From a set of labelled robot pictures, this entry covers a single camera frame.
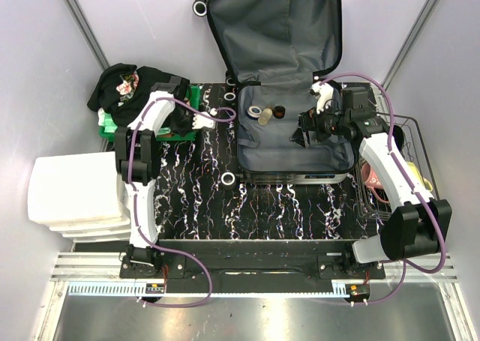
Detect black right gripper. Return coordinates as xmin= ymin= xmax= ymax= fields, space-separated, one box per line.
xmin=289 ymin=98 xmax=350 ymax=148

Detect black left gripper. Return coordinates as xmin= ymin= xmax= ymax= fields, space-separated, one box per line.
xmin=169 ymin=106 xmax=200 ymax=136

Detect black floral print garment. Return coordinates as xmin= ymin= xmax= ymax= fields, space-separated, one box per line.
xmin=87 ymin=63 xmax=177 ymax=127

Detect teal green garment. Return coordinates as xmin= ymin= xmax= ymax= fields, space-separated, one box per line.
xmin=97 ymin=108 xmax=117 ymax=133

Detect space astronaut hard-shell suitcase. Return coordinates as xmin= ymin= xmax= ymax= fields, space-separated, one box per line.
xmin=193 ymin=0 xmax=356 ymax=184

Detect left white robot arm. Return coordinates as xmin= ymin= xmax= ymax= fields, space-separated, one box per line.
xmin=114 ymin=91 xmax=198 ymax=249

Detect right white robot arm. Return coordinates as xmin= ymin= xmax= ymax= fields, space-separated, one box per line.
xmin=291 ymin=109 xmax=452 ymax=279

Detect small brown jar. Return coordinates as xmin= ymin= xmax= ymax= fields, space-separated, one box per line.
xmin=273 ymin=106 xmax=286 ymax=119

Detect green plastic tray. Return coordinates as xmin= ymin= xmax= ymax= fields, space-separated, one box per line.
xmin=97 ymin=85 xmax=202 ymax=144

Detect blue lid round jar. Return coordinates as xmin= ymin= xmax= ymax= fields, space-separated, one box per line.
xmin=247 ymin=106 xmax=263 ymax=120

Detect pink patterned mug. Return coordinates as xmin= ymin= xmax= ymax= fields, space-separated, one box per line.
xmin=361 ymin=163 xmax=389 ymax=204

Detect black round object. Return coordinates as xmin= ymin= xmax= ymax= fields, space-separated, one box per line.
xmin=392 ymin=124 xmax=405 ymax=151

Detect white stacked storage bins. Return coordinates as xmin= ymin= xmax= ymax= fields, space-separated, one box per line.
xmin=27 ymin=151 xmax=131 ymax=243

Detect yellow mug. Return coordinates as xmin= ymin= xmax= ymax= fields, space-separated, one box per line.
xmin=406 ymin=162 xmax=434 ymax=192

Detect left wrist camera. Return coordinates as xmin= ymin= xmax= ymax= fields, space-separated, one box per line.
xmin=169 ymin=76 xmax=191 ymax=100

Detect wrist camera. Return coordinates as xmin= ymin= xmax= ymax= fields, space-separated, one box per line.
xmin=169 ymin=76 xmax=191 ymax=100
xmin=340 ymin=86 xmax=371 ymax=112

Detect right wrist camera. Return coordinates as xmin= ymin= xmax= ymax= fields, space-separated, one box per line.
xmin=340 ymin=86 xmax=371 ymax=112

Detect black wire basket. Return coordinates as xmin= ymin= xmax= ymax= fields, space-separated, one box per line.
xmin=354 ymin=112 xmax=444 ymax=222

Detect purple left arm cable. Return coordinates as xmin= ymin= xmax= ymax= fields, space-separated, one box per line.
xmin=127 ymin=97 xmax=237 ymax=307

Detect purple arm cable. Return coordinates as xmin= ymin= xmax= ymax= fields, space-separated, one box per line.
xmin=127 ymin=97 xmax=237 ymax=307
xmin=318 ymin=73 xmax=449 ymax=307

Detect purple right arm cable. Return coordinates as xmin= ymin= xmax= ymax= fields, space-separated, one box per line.
xmin=318 ymin=73 xmax=449 ymax=307

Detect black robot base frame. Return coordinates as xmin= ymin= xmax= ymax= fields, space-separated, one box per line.
xmin=119 ymin=240 xmax=386 ymax=292

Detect aluminium rail frame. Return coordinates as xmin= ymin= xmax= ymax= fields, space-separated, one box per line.
xmin=35 ymin=0 xmax=480 ymax=341

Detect white cable duct strip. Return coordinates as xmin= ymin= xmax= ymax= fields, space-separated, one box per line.
xmin=67 ymin=280 xmax=362 ymax=298

